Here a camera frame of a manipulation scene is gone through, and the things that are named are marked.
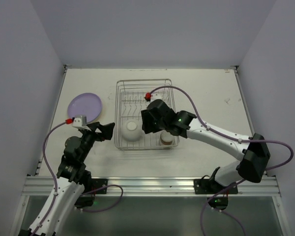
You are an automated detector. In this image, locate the blue plate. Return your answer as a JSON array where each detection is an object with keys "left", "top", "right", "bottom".
[{"left": 88, "top": 108, "right": 105, "bottom": 123}]

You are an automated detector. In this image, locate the purple plate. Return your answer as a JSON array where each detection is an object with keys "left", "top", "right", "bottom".
[{"left": 67, "top": 92, "right": 103, "bottom": 123}]

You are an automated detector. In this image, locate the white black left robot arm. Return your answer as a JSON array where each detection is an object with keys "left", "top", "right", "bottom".
[{"left": 19, "top": 122, "right": 115, "bottom": 236}]

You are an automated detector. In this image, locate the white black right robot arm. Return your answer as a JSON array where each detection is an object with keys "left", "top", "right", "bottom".
[{"left": 141, "top": 99, "right": 270, "bottom": 193}]

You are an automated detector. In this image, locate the brown white cup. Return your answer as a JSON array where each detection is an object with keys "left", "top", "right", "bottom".
[{"left": 159, "top": 130, "right": 175, "bottom": 146}]

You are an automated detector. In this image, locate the white bowl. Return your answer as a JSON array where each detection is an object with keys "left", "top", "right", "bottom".
[{"left": 121, "top": 119, "right": 143, "bottom": 142}]

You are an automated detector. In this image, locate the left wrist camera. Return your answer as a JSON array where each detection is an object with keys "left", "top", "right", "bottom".
[{"left": 72, "top": 115, "right": 91, "bottom": 131}]

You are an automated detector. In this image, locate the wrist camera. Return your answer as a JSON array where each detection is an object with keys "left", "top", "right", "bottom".
[
  {"left": 72, "top": 115, "right": 91, "bottom": 131},
  {"left": 150, "top": 90, "right": 166, "bottom": 102}
]

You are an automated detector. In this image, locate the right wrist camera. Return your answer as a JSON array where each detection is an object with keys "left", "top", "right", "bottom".
[{"left": 150, "top": 90, "right": 166, "bottom": 102}]

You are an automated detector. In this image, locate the metal wire dish rack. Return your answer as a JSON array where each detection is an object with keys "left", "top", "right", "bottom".
[{"left": 114, "top": 79, "right": 179, "bottom": 150}]

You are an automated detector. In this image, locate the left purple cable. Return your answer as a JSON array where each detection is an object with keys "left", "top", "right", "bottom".
[{"left": 43, "top": 118, "right": 123, "bottom": 213}]

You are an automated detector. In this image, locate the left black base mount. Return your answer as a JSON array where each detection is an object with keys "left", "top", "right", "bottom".
[{"left": 74, "top": 178, "right": 108, "bottom": 208}]

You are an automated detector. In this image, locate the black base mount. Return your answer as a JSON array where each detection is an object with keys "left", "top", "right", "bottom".
[
  {"left": 193, "top": 175, "right": 238, "bottom": 210},
  {"left": 74, "top": 178, "right": 108, "bottom": 208}
]

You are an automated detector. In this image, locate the aluminium front rail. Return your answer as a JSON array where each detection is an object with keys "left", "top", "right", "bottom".
[{"left": 21, "top": 176, "right": 281, "bottom": 197}]

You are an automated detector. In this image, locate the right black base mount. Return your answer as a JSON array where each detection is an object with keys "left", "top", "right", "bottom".
[{"left": 193, "top": 175, "right": 238, "bottom": 210}]

